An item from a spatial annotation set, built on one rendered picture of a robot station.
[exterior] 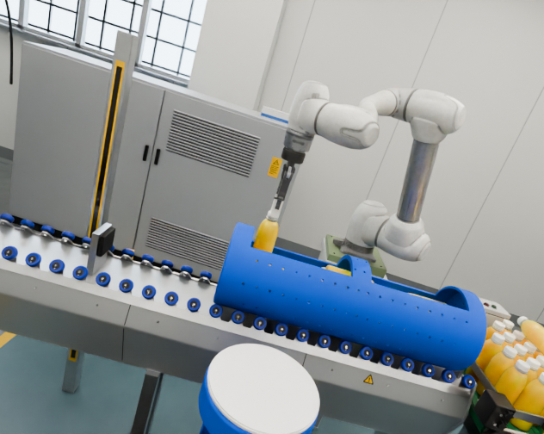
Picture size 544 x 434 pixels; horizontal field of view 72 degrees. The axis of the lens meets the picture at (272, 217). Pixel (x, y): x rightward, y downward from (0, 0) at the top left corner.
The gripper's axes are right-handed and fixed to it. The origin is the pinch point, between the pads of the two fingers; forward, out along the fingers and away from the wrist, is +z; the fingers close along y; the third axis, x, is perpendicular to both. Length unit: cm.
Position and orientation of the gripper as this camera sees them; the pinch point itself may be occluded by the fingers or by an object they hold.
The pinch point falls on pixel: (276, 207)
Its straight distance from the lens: 127.1
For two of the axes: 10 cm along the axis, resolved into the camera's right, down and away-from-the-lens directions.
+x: 9.6, 2.8, 0.7
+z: -2.9, 9.0, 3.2
